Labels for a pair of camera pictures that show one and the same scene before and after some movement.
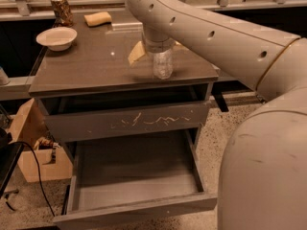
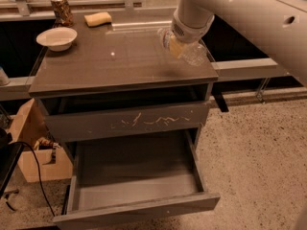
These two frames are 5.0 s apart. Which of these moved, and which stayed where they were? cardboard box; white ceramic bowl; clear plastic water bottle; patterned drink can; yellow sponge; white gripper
Moved: white gripper; clear plastic water bottle
Stayed: white ceramic bowl; patterned drink can; cardboard box; yellow sponge
